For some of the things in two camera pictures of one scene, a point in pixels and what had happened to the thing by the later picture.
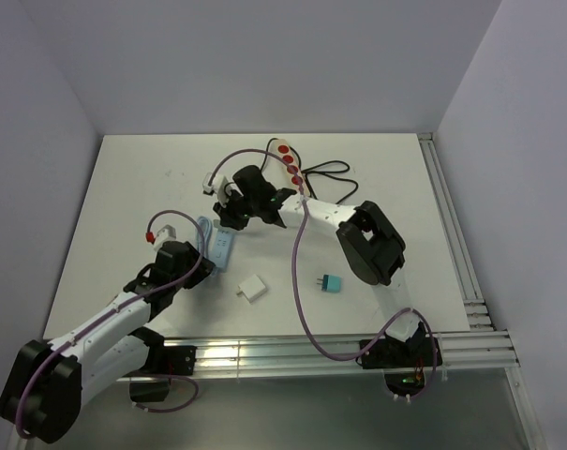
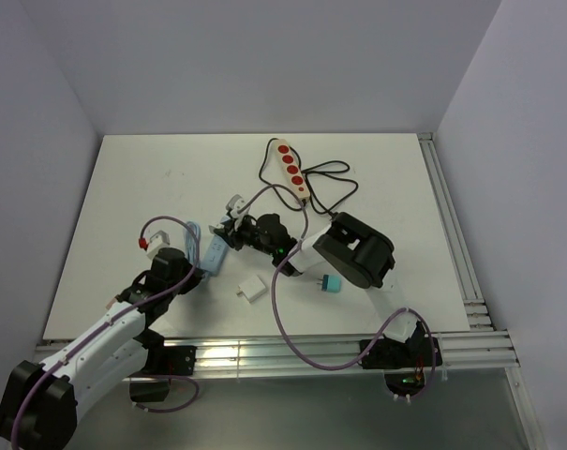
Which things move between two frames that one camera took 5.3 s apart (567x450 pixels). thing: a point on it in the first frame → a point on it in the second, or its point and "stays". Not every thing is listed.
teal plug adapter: x=330 y=283 stays
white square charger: x=252 y=288 stays
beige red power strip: x=281 y=147 stays
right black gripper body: x=239 y=210 → x=247 y=234
